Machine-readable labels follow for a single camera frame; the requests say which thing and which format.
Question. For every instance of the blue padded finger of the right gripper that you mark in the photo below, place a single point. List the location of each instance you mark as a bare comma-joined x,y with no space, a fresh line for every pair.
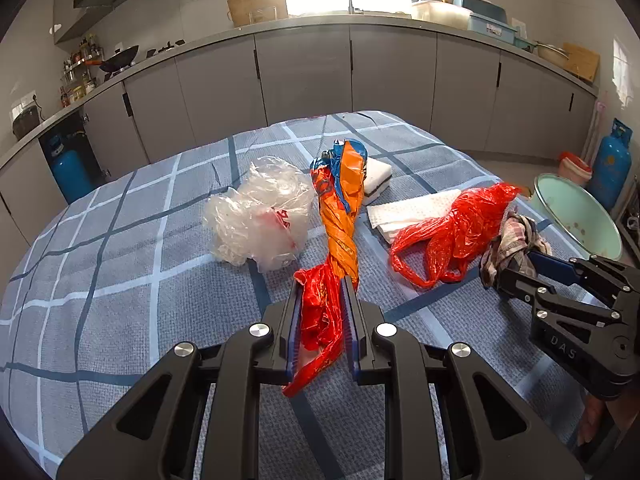
558,270

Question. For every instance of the checkered rag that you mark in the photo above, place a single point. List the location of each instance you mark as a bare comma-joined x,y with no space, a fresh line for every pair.
510,249

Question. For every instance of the white folded paper towel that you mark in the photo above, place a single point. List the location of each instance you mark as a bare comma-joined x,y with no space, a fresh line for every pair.
389,219

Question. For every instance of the white plastic container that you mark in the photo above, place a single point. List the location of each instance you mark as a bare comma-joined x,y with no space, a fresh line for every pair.
442,13

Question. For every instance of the wooden cutting board right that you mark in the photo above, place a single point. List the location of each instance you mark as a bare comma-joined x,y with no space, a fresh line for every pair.
581,62

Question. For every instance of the wooden cutting board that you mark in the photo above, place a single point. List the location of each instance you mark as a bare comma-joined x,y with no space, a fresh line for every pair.
581,62
249,12

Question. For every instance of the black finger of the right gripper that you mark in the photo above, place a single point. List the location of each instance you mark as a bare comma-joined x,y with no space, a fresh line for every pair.
543,297

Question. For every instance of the steel storage shelf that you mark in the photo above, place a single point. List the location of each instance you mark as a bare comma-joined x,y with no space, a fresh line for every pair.
626,216

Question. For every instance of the red plastic bag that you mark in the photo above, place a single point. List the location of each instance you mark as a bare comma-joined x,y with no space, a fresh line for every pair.
452,241

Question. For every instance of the spice rack with bottles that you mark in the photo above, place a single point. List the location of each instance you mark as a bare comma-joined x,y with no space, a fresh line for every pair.
79,71

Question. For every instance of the white black sponge block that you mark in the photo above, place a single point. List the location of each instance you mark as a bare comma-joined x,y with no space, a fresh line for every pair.
378,176

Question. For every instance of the pink bucket red lid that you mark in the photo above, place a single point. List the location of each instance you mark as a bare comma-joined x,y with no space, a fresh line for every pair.
573,168

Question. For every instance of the blue dish rack box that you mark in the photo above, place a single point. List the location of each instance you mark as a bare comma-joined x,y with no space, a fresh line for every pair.
488,20

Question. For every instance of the clear white plastic bag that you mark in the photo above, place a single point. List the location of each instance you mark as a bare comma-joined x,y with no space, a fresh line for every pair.
265,219

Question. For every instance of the mint green enamel basin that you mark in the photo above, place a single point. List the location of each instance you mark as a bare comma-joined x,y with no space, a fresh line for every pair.
578,215

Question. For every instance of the beige pot on counter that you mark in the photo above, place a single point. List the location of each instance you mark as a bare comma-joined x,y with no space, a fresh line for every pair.
552,54

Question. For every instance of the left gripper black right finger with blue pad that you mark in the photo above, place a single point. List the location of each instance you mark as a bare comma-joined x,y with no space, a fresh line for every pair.
448,414

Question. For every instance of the wooden cutting board left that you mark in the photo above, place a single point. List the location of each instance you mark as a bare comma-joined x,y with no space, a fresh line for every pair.
249,12

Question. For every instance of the black wok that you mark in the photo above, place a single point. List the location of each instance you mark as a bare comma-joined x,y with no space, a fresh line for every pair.
115,63

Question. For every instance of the blue gas cylinder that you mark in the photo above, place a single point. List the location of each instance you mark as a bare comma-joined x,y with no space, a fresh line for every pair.
611,166
71,163

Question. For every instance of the grey kitchen cabinet run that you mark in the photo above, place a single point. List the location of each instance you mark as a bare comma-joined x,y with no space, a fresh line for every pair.
480,97

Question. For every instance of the orange blue snack wrapper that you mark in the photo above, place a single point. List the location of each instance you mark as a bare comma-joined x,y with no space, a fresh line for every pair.
338,179

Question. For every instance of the dark rice cooker pot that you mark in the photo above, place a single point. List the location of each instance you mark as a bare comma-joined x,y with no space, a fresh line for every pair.
26,120

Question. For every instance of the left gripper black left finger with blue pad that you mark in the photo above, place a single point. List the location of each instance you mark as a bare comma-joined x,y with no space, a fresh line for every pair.
196,409

